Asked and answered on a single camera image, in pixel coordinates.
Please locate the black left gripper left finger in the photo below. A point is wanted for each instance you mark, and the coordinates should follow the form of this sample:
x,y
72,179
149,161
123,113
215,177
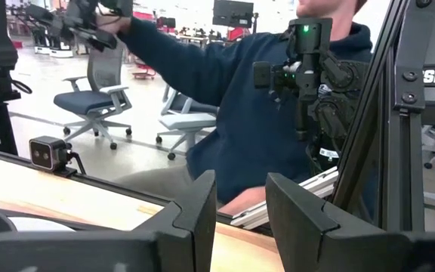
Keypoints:
x,y
187,242

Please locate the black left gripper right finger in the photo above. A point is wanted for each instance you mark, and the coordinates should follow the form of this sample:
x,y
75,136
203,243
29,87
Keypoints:
x,y
308,234

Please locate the white plate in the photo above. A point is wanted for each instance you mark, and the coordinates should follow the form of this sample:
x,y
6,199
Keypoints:
x,y
40,224

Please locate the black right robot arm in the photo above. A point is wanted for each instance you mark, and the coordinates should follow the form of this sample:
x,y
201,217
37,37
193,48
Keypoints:
x,y
315,41

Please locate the black hand-held leader arm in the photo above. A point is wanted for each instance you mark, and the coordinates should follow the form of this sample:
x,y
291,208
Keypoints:
x,y
85,30

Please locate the person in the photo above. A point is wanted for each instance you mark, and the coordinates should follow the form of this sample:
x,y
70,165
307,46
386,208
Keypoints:
x,y
247,113

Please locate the silver aluminium extrusion bars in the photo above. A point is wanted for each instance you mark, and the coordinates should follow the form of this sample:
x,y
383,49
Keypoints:
x,y
308,187

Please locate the black monitor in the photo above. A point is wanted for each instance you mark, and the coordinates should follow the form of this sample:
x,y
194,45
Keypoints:
x,y
232,13

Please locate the person's hand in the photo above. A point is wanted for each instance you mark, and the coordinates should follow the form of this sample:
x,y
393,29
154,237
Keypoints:
x,y
113,26
244,202

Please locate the white office chair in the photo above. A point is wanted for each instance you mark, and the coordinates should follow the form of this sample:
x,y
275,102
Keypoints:
x,y
187,121

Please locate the red cart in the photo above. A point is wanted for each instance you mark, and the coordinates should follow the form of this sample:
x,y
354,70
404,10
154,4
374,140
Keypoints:
x,y
144,72

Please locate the blue-seat office chair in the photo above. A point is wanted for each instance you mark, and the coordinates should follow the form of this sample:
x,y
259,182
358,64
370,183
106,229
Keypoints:
x,y
85,102

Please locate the table-level camera box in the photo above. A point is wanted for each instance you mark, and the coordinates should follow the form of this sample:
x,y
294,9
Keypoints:
x,y
45,153

